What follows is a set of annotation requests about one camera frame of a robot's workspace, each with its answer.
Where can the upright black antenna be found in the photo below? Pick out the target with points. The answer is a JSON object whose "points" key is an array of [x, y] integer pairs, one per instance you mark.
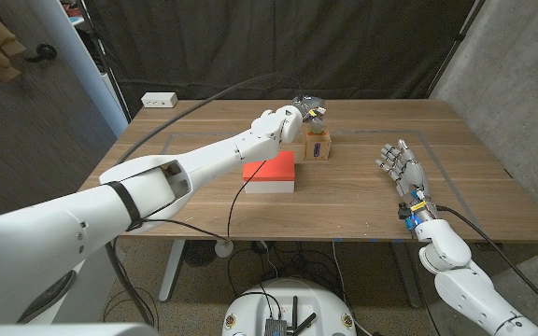
{"points": [[294, 310]]}

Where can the black backdrop stand pole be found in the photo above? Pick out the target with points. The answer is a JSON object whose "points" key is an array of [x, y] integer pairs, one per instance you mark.
{"points": [[102, 56], [458, 39]]}

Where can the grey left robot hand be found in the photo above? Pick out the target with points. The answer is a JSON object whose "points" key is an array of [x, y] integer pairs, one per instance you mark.
{"points": [[313, 105]]}

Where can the white robot torso base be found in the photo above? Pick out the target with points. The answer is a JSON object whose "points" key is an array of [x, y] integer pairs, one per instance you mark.
{"points": [[250, 308]]}

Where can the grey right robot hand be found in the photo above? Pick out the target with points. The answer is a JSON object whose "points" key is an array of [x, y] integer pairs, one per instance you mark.
{"points": [[411, 172]]}

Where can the grey electronics module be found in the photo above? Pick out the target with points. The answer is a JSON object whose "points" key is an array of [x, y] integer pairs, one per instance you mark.
{"points": [[276, 328]]}

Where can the grey table leg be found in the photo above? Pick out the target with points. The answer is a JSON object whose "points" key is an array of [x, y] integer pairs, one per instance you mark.
{"points": [[406, 275]]}

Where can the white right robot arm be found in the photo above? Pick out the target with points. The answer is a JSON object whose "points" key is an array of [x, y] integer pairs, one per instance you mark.
{"points": [[460, 280]]}

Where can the small cardboard box with slot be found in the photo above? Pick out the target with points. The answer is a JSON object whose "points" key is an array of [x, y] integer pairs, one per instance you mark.
{"points": [[318, 148]]}

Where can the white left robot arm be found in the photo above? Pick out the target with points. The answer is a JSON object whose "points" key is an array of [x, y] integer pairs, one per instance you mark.
{"points": [[203, 158]]}

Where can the small black object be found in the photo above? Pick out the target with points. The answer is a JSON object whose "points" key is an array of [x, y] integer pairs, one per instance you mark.
{"points": [[42, 51]]}

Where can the white round foot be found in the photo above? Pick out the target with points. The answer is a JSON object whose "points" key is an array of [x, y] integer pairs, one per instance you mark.
{"points": [[223, 249]]}

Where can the white power outlet box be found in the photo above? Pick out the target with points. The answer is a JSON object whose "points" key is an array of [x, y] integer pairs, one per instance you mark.
{"points": [[159, 99]]}

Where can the small black floor fan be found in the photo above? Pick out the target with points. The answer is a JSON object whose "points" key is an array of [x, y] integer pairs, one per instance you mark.
{"points": [[199, 256]]}

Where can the red and white box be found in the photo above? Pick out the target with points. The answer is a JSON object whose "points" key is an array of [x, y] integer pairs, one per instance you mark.
{"points": [[273, 175]]}

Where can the white cabinet panel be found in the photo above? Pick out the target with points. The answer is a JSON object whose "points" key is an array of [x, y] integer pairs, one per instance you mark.
{"points": [[77, 70]]}

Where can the slanted black antenna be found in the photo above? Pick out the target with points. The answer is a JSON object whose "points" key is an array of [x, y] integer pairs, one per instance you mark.
{"points": [[306, 323]]}

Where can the white table leg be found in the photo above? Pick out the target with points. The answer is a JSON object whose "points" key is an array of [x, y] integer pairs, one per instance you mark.
{"points": [[172, 270]]}

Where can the black curtain backdrop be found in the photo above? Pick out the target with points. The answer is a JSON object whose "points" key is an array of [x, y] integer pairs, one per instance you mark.
{"points": [[367, 46]]}

